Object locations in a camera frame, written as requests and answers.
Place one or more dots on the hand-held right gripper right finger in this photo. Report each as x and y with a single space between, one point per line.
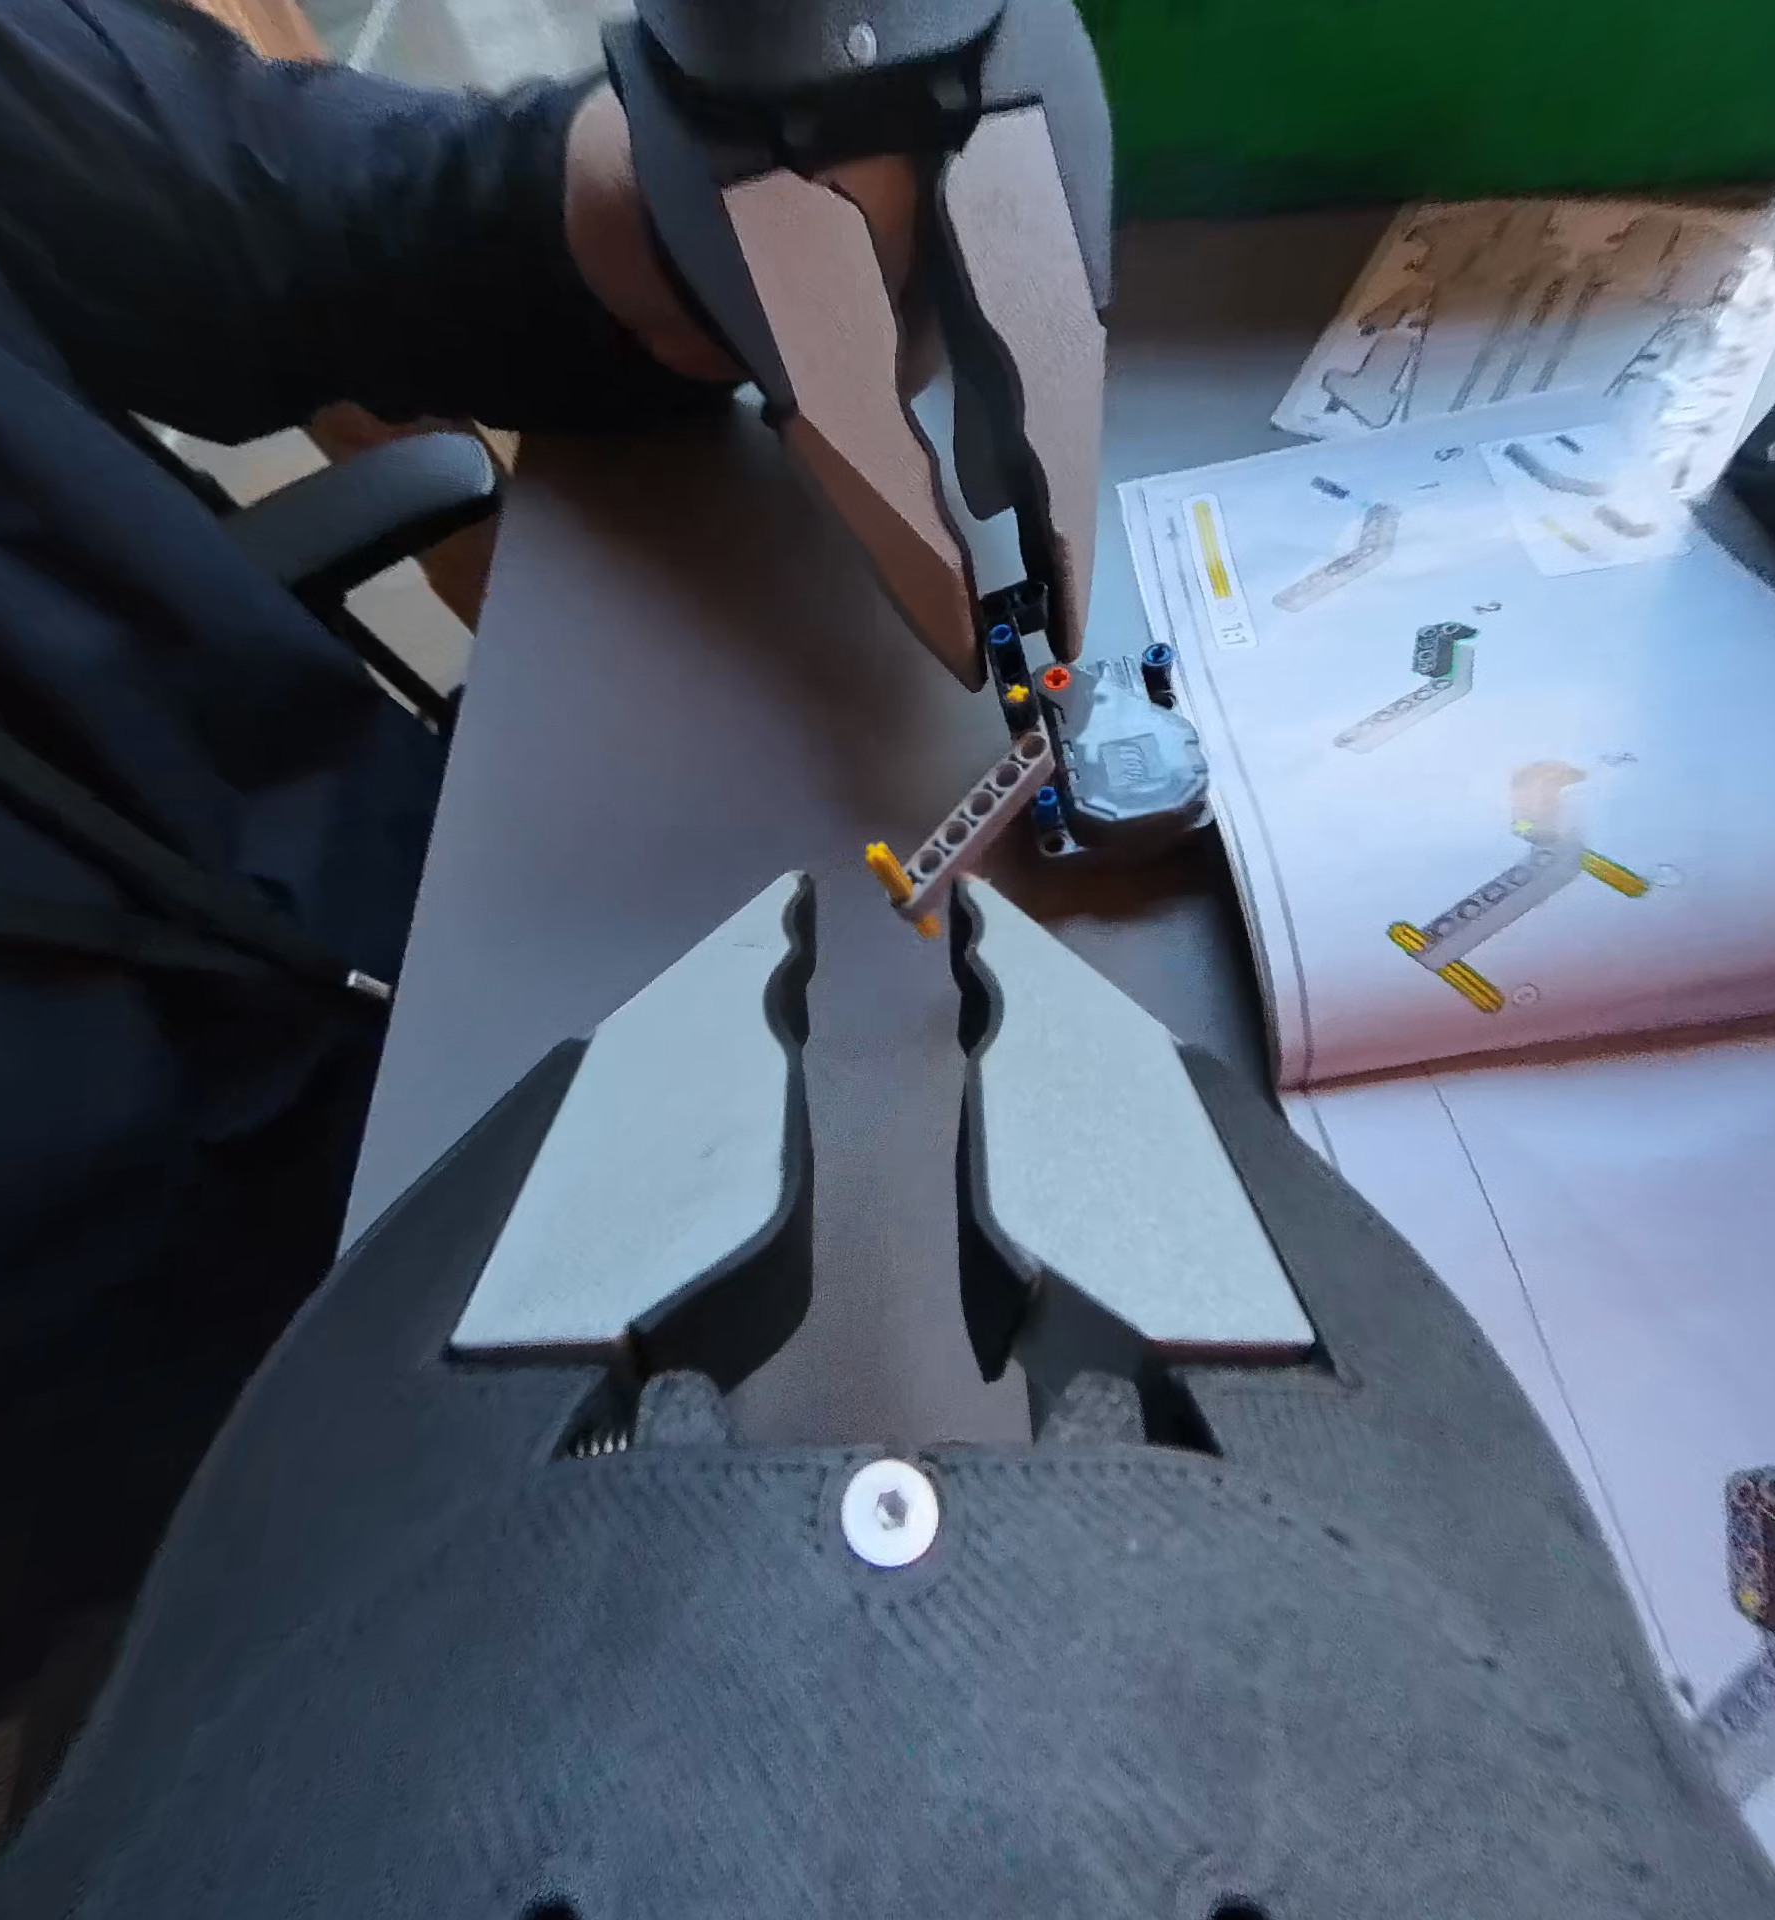
1125 1184

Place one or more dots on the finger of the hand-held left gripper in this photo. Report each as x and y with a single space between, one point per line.
1045 331
855 406

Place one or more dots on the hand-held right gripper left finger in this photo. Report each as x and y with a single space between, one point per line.
648 1154

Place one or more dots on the grey lego motor assembly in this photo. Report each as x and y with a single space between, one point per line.
1125 765

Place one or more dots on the person's left forearm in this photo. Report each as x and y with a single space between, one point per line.
225 181

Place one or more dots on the open lego instruction booklet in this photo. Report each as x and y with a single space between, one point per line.
1501 780

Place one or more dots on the person's left hand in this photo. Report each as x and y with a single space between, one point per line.
616 226

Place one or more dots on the printed parts paper sheet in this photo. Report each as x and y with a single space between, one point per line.
1486 316

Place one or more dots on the green plastic bin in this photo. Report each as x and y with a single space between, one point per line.
1425 89

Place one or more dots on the clear plastic bag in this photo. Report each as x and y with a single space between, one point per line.
1704 360

